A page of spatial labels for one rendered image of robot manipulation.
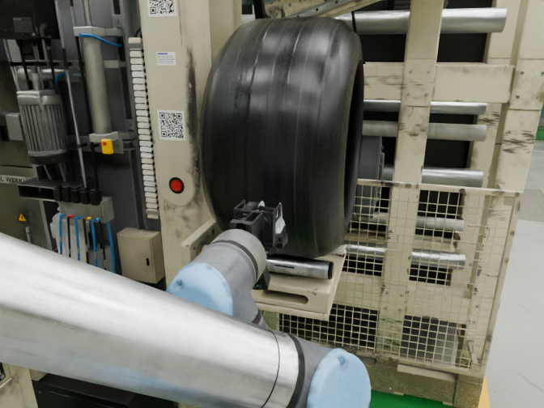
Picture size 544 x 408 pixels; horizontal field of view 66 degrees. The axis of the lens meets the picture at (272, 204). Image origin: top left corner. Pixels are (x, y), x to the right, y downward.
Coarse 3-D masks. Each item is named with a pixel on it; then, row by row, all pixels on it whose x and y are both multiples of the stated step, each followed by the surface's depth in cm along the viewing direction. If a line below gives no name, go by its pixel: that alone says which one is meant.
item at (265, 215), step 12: (240, 204) 73; (252, 204) 73; (240, 216) 71; (252, 216) 69; (264, 216) 69; (240, 228) 68; (252, 228) 64; (264, 228) 70; (264, 240) 70; (276, 240) 72; (276, 252) 72
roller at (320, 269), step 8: (200, 248) 107; (272, 256) 102; (280, 256) 102; (288, 256) 102; (272, 264) 102; (280, 264) 101; (288, 264) 101; (296, 264) 100; (304, 264) 100; (312, 264) 99; (320, 264) 99; (328, 264) 99; (280, 272) 102; (288, 272) 101; (296, 272) 100; (304, 272) 100; (312, 272) 99; (320, 272) 98; (328, 272) 98
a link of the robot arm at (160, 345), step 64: (0, 256) 28; (64, 256) 33; (0, 320) 27; (64, 320) 29; (128, 320) 32; (192, 320) 36; (128, 384) 33; (192, 384) 34; (256, 384) 37; (320, 384) 39
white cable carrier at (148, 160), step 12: (132, 48) 103; (132, 60) 104; (144, 60) 104; (132, 72) 105; (144, 72) 107; (144, 84) 110; (144, 96) 106; (144, 108) 107; (144, 120) 109; (144, 132) 110; (144, 144) 111; (144, 156) 112; (144, 168) 113; (156, 192) 118; (156, 204) 116; (156, 216) 117
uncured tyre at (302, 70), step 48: (240, 48) 84; (288, 48) 82; (336, 48) 82; (240, 96) 80; (288, 96) 78; (336, 96) 78; (240, 144) 80; (288, 144) 78; (336, 144) 79; (240, 192) 84; (288, 192) 81; (336, 192) 82; (288, 240) 90; (336, 240) 94
